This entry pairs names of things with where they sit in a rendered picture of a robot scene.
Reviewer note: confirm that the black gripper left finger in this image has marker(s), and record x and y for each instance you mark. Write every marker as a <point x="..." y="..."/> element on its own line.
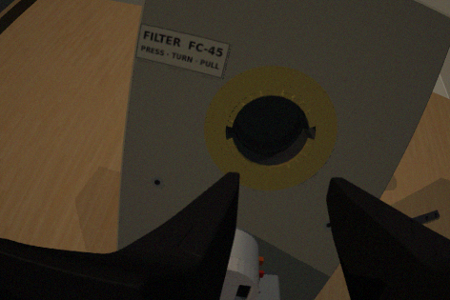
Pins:
<point x="185" y="258"/>

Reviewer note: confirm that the grey cylinder with two slots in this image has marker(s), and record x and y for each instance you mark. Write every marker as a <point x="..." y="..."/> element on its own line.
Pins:
<point x="242" y="276"/>

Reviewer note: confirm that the black flat bar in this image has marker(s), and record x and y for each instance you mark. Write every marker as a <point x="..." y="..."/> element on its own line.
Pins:
<point x="427" y="217"/>

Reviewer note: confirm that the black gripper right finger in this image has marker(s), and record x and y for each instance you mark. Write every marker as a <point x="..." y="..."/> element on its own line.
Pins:
<point x="385" y="254"/>

